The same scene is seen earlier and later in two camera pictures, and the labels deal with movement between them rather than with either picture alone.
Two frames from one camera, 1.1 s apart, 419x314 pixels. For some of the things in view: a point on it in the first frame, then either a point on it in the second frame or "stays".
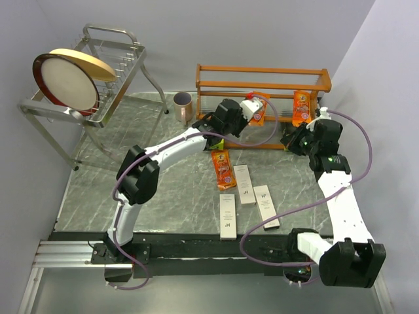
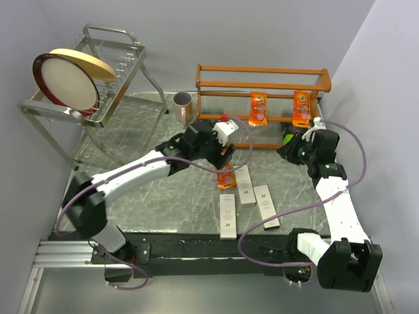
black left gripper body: x=237 y=127 to x=212 y=150
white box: x=266 y=207 stays
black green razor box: x=287 y=133 stays
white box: x=228 y=220 stays
